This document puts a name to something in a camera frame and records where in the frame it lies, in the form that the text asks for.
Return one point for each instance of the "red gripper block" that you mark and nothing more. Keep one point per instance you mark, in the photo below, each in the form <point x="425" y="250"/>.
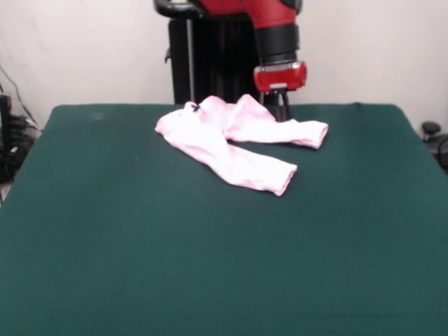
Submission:
<point x="280" y="77"/>

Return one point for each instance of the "pink child's pants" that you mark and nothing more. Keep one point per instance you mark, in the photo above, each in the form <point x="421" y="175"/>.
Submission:
<point x="224" y="147"/>

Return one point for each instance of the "black office chair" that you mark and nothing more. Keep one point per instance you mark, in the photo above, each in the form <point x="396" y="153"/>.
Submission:
<point x="439" y="140"/>

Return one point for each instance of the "dark green table cloth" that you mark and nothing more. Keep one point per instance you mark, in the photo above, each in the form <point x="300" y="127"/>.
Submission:
<point x="140" y="245"/>

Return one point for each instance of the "black electronics box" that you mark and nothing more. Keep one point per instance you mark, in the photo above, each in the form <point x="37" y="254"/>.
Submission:
<point x="5" y="119"/>

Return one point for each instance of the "black bag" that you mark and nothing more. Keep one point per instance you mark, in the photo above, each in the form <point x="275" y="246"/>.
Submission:
<point x="10" y="164"/>

